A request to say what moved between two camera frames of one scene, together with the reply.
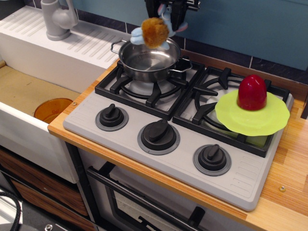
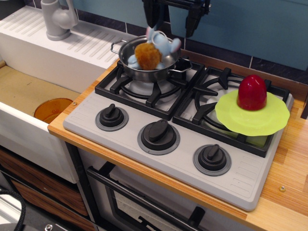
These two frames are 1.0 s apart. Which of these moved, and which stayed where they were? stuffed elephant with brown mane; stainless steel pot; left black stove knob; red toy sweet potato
Moved: stuffed elephant with brown mane
Stayed: red toy sweet potato; stainless steel pot; left black stove knob
